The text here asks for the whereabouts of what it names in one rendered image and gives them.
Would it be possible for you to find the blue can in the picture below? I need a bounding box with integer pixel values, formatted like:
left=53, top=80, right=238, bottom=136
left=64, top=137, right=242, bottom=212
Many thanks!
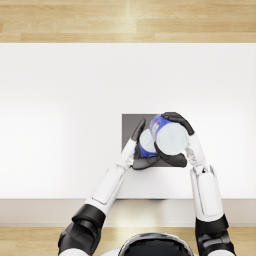
left=137, top=127, right=159, bottom=158
left=149, top=114, right=190, bottom=157

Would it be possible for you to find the dark grey square mat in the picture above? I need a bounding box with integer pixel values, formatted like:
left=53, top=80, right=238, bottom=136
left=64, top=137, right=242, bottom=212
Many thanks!
left=121, top=113, right=175, bottom=168

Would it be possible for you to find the robot body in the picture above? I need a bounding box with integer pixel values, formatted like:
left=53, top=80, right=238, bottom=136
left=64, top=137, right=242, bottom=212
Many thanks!
left=99, top=232, right=198, bottom=256

